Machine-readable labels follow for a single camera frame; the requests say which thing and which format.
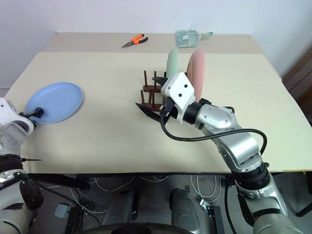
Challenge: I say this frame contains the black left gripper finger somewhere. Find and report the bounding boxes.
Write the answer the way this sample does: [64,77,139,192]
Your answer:
[25,107,45,119]

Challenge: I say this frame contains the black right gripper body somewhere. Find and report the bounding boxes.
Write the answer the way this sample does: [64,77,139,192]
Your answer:
[159,97,180,125]

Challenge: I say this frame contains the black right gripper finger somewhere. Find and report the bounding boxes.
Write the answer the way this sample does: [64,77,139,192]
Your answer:
[135,102,162,123]
[152,76,169,87]

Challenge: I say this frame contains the blue round plate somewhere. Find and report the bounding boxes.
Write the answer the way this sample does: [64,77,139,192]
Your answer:
[25,82,84,125]

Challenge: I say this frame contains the brown wooden dish rack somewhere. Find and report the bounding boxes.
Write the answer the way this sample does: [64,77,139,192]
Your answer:
[139,70,172,112]

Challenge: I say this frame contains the green round plate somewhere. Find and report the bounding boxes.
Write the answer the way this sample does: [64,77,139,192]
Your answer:
[166,47,180,79]

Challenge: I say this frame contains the pink round plate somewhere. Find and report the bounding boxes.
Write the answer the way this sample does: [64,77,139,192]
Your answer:
[186,48,206,99]

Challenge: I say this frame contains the clear plastic bag with parts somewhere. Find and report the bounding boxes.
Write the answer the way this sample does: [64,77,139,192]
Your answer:
[175,29,214,49]

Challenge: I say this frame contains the dark rounded robot leg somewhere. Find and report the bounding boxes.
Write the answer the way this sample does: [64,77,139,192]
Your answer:
[169,187,203,233]
[106,188,140,228]

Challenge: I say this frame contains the grey foot pedal box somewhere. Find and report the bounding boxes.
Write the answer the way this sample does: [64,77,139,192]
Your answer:
[54,204,72,218]

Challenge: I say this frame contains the dark slatted furniture piece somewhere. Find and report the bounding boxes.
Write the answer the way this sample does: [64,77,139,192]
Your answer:
[282,46,312,99]

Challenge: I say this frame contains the black table leg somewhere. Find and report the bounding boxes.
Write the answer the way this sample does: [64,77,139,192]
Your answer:
[295,170,312,218]

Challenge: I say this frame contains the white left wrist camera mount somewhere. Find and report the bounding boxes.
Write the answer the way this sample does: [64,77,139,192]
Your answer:
[0,97,35,134]

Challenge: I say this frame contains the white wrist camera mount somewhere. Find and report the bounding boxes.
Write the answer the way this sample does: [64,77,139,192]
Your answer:
[160,72,196,124]
[0,97,35,134]

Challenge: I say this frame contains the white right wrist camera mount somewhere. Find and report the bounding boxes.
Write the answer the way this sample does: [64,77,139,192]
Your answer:
[160,72,196,124]

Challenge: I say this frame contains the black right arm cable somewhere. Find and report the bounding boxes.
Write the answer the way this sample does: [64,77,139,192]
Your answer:
[160,116,267,155]

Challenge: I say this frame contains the orange handled pliers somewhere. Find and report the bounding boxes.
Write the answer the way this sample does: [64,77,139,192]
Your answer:
[121,34,149,49]

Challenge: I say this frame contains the white floor cable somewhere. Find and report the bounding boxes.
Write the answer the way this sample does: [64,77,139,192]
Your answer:
[191,175,226,203]
[92,175,169,189]
[72,191,108,216]

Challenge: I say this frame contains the black table frame bar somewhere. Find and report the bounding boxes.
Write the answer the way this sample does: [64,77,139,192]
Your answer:
[27,173,91,191]

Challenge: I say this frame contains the black metal bracket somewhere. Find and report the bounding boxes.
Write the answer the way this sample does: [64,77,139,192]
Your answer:
[199,199,222,234]

